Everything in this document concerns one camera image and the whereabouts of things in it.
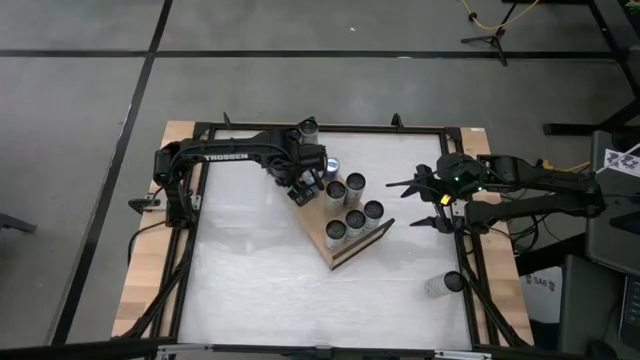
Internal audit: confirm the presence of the Celsius Beach Vibe can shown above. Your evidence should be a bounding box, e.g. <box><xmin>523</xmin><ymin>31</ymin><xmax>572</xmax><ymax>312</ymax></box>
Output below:
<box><xmin>298</xmin><ymin>117</ymin><xmax>321</xmax><ymax>146</ymax></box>

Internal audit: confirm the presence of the black rig beam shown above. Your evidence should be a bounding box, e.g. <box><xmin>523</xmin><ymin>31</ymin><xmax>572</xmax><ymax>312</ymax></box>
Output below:
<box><xmin>0</xmin><ymin>335</ymin><xmax>176</xmax><ymax>360</ymax></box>

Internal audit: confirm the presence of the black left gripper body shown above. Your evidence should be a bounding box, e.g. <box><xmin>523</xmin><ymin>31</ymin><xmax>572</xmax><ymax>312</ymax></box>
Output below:
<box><xmin>269</xmin><ymin>130</ymin><xmax>329</xmax><ymax>187</ymax></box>

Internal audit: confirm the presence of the white Celsius can black lid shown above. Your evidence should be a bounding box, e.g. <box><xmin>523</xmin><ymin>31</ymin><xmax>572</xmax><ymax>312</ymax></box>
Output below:
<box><xmin>423</xmin><ymin>269</ymin><xmax>466</xmax><ymax>300</ymax></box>
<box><xmin>324</xmin><ymin>180</ymin><xmax>348</xmax><ymax>217</ymax></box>

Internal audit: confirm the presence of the silver aluminium rail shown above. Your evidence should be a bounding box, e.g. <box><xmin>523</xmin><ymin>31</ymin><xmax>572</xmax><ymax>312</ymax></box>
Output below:
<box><xmin>157</xmin><ymin>343</ymin><xmax>494</xmax><ymax>360</ymax></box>

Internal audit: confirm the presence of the black furniture leg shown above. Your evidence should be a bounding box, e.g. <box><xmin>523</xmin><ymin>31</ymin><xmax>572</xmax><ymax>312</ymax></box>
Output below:
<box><xmin>0</xmin><ymin>212</ymin><xmax>39</xmax><ymax>235</ymax></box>

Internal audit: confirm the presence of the black box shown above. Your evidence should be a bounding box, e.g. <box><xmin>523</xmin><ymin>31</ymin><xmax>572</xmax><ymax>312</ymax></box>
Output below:
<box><xmin>557</xmin><ymin>253</ymin><xmax>629</xmax><ymax>360</ymax></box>

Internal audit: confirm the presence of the Celsius Arctic Vibe can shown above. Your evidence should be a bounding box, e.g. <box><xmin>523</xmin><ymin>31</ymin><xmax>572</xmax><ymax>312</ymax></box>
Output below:
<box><xmin>323</xmin><ymin>218</ymin><xmax>348</xmax><ymax>252</ymax></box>
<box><xmin>344</xmin><ymin>208</ymin><xmax>367</xmax><ymax>241</ymax></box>
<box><xmin>360</xmin><ymin>199</ymin><xmax>386</xmax><ymax>234</ymax></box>

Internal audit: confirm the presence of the white cable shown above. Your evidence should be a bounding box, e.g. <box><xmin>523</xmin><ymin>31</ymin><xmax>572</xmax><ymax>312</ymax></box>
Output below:
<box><xmin>587</xmin><ymin>142</ymin><xmax>640</xmax><ymax>179</ymax></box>

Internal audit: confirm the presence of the black desk frame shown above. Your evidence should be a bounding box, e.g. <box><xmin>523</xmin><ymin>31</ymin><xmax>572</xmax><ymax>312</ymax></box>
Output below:
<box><xmin>542</xmin><ymin>0</ymin><xmax>640</xmax><ymax>137</ymax></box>

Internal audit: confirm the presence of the black tripod stand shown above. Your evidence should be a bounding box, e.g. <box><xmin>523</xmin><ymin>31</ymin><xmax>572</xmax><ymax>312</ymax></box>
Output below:
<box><xmin>459</xmin><ymin>12</ymin><xmax>510</xmax><ymax>68</ymax></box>

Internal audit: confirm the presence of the long yellow cable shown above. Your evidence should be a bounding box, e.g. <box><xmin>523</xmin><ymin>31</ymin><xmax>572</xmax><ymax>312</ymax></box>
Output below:
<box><xmin>458</xmin><ymin>0</ymin><xmax>542</xmax><ymax>32</ymax></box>

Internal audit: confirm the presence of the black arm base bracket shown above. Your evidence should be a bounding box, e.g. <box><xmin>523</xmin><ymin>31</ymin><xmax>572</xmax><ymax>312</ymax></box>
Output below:
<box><xmin>127</xmin><ymin>193</ymin><xmax>169</xmax><ymax>215</ymax></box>

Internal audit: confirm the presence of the black keyboard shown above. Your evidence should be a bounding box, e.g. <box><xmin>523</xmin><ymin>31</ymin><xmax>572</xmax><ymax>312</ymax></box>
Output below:
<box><xmin>618</xmin><ymin>273</ymin><xmax>640</xmax><ymax>341</ymax></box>

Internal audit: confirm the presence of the wooden tray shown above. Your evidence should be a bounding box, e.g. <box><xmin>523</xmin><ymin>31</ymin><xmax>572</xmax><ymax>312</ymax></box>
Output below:
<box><xmin>279</xmin><ymin>115</ymin><xmax>396</xmax><ymax>271</ymax></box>

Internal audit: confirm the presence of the white SA6 box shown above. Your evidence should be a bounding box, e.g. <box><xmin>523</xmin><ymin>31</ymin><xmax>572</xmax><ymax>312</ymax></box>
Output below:
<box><xmin>519</xmin><ymin>267</ymin><xmax>564</xmax><ymax>326</ymax></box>

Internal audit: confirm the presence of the black metal table frame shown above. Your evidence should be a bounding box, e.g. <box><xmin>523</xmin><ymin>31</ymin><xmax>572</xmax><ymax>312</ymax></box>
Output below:
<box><xmin>112</xmin><ymin>119</ymin><xmax>534</xmax><ymax>351</ymax></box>

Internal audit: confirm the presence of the Celsius Tropical Vibe can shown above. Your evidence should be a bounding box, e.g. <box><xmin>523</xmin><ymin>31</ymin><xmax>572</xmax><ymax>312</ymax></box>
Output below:
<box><xmin>343</xmin><ymin>172</ymin><xmax>368</xmax><ymax>209</ymax></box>

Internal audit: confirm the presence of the gray cabinet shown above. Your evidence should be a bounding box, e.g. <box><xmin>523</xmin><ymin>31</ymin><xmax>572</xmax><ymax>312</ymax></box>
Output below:
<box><xmin>585</xmin><ymin>130</ymin><xmax>640</xmax><ymax>277</ymax></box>

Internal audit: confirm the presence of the white printed paper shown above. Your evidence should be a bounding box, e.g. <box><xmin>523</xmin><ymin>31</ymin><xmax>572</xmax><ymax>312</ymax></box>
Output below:
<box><xmin>603</xmin><ymin>147</ymin><xmax>640</xmax><ymax>180</ymax></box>

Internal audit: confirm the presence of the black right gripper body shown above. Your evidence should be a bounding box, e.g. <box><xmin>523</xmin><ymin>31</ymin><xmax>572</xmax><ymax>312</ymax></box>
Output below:
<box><xmin>432</xmin><ymin>153</ymin><xmax>484</xmax><ymax>205</ymax></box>

